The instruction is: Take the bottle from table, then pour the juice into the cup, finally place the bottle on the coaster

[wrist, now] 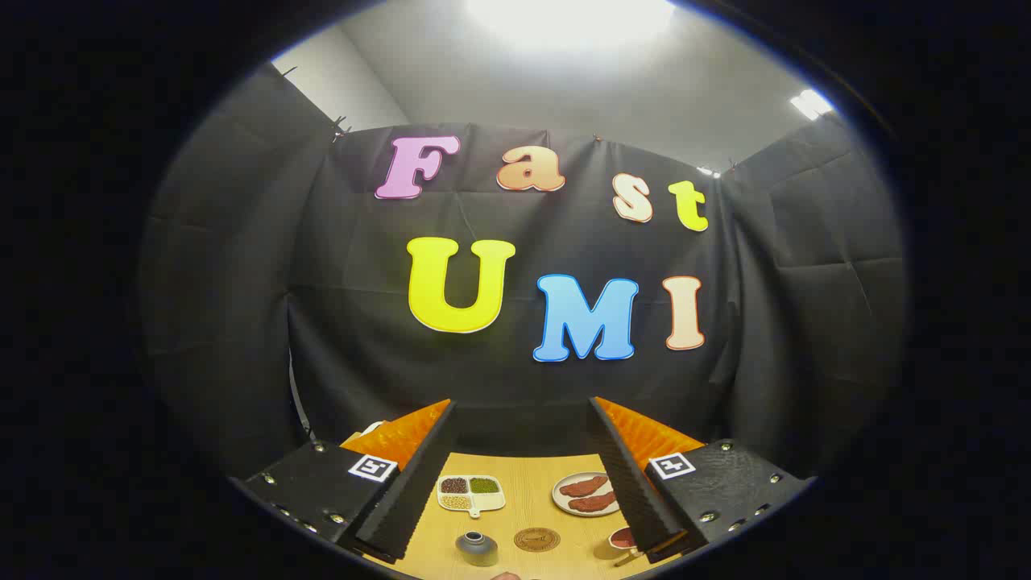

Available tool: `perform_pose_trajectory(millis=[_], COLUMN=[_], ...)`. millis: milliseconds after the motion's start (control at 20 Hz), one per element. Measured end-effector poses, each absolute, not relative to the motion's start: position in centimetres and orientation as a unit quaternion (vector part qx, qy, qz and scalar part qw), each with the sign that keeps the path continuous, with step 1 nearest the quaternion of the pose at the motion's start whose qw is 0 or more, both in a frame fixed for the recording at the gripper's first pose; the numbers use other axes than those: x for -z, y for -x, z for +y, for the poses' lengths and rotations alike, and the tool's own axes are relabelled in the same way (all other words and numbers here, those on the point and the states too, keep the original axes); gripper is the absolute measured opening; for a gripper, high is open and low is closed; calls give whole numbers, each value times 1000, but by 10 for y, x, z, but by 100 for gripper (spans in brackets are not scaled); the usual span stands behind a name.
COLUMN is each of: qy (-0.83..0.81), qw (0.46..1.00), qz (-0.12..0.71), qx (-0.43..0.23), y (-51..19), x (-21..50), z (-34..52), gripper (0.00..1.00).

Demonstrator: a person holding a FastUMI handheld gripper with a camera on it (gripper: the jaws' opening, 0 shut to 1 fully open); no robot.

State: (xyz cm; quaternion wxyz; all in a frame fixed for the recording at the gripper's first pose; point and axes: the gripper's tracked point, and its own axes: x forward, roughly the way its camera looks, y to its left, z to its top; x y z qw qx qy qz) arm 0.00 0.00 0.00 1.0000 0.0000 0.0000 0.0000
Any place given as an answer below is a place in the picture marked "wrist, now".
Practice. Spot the white oval plate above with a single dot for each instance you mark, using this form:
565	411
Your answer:
561	501

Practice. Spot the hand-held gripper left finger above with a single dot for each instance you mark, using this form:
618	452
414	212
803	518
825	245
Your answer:
407	499

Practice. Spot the brown meat slice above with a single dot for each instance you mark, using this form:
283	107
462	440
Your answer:
584	485
592	503

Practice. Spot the wooden table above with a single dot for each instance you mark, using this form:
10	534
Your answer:
523	499

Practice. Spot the white divided bean tray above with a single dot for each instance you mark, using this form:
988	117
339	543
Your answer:
470	507

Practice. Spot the round cork coaster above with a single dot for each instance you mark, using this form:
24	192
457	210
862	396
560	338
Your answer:
537	539

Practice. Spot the small ceiling light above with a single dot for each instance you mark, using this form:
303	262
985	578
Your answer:
809	103

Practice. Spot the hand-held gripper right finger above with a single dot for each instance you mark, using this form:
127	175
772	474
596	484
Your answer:
636	491

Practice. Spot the silver juice bottle green label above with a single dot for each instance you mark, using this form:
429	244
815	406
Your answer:
475	552

